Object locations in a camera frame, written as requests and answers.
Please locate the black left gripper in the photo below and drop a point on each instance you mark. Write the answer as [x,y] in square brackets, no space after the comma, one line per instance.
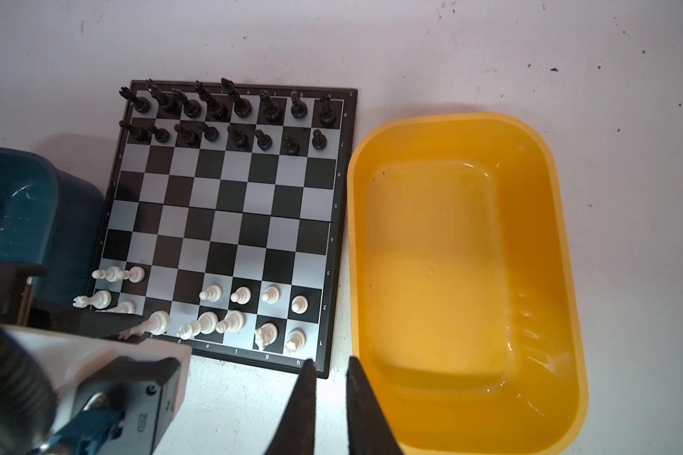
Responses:
[27,400]

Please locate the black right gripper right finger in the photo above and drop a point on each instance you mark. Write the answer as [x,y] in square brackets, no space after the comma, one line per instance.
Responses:
[367,428]

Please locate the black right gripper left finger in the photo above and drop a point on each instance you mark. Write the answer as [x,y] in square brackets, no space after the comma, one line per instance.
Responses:
[296,431]

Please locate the black white chess board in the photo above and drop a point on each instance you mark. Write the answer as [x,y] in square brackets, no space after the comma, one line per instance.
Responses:
[225,211]

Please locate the yellow plastic tray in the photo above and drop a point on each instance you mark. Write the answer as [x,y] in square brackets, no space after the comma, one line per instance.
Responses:
[464,313]

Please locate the teal plastic tray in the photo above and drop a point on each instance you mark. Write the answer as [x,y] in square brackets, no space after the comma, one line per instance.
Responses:
[49,218]

